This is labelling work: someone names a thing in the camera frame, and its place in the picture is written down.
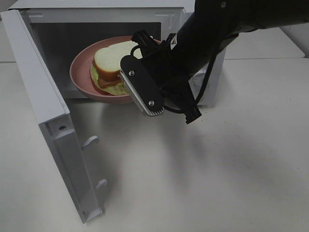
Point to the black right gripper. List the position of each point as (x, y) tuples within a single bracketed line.
[(168, 72)]

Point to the white microwave knob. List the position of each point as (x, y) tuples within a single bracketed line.
[(198, 79)]

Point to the toy sandwich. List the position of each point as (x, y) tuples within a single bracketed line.
[(105, 69)]

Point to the pink plate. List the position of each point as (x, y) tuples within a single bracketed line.
[(80, 73)]

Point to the white microwave door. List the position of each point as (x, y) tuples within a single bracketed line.
[(52, 114)]

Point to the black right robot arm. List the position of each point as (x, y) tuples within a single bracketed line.
[(214, 24)]

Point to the white microwave oven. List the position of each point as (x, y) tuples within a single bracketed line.
[(46, 35)]

